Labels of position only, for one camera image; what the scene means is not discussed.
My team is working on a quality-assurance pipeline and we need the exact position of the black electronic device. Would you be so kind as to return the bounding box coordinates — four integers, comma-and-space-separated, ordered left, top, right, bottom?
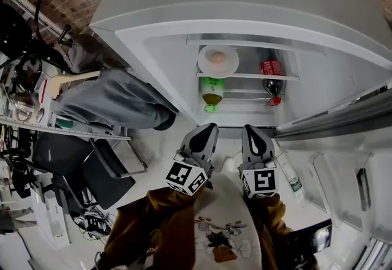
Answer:
78, 212, 111, 234

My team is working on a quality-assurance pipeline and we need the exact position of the shiny metal pot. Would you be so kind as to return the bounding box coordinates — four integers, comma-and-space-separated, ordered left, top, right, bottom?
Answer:
9, 91, 42, 116

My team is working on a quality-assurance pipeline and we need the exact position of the black tablet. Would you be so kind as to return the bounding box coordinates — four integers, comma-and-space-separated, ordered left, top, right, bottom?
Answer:
287, 219, 333, 263

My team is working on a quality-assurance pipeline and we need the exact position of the black office chair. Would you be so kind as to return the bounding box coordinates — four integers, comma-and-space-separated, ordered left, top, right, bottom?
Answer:
6, 152, 92, 214

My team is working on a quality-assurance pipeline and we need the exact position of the person's left forearm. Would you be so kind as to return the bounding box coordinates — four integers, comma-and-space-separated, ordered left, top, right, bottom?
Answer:
100, 181, 215, 270

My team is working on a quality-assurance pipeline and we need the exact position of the black bar-shaped object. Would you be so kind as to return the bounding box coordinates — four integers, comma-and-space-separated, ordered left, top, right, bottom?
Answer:
355, 168, 372, 212

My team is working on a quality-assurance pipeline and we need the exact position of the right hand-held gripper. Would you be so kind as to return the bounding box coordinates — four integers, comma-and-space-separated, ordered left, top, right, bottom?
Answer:
238, 124, 279, 199

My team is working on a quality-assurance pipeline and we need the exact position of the white metal shelf rack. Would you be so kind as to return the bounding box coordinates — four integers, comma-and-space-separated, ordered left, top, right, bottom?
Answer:
0, 0, 132, 141

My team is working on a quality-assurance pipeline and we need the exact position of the clear water bottle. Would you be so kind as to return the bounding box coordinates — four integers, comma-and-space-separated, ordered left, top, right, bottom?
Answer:
277, 152, 308, 208

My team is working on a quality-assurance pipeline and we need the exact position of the black coat rack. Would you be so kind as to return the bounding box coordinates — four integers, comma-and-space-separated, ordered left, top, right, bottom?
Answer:
0, 0, 177, 132

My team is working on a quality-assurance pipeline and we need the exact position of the green tea bottle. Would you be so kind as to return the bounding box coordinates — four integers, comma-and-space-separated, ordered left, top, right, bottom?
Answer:
198, 76, 226, 113

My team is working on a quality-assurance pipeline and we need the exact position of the grey hooded garment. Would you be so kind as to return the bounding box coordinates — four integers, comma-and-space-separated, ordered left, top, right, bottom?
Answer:
53, 34, 178, 132

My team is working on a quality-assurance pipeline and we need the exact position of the wooden clothes hanger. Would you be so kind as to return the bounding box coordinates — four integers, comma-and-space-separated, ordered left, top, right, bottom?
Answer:
50, 70, 101, 100

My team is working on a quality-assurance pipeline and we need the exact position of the person's white printed shirt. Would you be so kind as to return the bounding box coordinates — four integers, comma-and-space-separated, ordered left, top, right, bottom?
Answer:
192, 170, 264, 270

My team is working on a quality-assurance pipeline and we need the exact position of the person's right forearm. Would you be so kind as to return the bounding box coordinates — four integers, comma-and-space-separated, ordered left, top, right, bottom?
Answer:
243, 192, 310, 270

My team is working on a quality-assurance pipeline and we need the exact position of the cola bottle with red label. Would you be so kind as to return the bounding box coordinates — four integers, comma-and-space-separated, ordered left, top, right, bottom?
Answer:
259, 59, 287, 107

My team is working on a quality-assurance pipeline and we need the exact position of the white round plate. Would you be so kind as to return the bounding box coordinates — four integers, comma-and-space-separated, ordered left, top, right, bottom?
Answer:
197, 44, 240, 77

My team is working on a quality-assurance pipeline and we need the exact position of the black mesh sled-base chair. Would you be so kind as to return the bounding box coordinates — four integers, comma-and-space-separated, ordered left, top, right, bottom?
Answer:
32, 132, 148, 210

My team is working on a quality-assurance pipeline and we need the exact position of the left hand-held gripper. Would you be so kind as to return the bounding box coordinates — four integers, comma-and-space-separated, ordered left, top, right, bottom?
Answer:
165, 123, 219, 197

